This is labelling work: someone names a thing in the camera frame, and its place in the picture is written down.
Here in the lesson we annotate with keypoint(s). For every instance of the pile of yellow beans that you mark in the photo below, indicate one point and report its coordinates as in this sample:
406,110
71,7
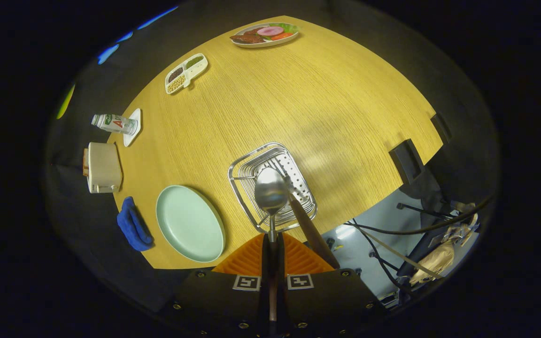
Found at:
176,83

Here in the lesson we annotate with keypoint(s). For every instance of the green lettuce leaf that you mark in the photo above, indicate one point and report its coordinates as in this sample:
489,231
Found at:
289,27

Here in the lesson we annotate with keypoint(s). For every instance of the pile of dark beans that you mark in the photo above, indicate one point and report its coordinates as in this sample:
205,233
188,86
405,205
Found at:
175,74

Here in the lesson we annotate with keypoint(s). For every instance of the white divided dish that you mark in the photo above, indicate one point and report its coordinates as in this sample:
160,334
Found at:
190,72

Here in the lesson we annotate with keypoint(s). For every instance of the metal spoon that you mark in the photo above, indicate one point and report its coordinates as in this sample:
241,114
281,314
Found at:
271,190

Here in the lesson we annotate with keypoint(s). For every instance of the pink ham slice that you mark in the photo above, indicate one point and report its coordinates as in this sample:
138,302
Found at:
270,31

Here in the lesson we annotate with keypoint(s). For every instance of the blue cloth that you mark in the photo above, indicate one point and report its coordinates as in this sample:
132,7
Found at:
134,225

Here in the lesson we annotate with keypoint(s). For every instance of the black table clamp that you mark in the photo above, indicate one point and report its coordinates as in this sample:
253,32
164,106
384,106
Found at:
441,127
406,160

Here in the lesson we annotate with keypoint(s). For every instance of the orange tomato slice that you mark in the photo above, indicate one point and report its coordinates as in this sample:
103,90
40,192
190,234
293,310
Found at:
282,35

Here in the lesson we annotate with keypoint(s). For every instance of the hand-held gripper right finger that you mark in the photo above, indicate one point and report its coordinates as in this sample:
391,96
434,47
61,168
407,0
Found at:
327,300

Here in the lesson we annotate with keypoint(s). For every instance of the pale green plate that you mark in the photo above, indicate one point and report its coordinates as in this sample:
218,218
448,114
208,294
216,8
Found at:
190,225

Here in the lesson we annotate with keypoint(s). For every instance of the white square coaster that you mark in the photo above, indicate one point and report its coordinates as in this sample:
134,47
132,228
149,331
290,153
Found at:
134,134

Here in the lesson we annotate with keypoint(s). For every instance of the small white labelled bottle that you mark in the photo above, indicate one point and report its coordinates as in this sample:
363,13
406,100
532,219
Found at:
115,124

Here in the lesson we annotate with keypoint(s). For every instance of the pile of green beans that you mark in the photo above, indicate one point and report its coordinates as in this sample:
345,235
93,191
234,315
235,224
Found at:
194,61

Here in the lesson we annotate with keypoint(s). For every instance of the cream toaster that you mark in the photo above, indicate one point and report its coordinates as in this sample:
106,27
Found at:
105,166

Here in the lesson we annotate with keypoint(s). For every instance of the brown meat slice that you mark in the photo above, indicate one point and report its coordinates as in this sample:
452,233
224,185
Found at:
247,37

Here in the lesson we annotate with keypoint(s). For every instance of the brown toast slice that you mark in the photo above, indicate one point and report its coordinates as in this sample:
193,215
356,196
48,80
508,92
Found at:
85,162

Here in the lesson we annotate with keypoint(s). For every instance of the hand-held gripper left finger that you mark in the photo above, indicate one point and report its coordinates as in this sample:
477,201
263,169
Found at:
219,300

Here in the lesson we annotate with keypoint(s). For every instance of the brown paper bag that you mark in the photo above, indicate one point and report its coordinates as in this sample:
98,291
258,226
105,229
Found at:
435,263

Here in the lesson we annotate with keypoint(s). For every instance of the white food plate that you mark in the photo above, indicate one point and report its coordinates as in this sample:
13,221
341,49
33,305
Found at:
270,42

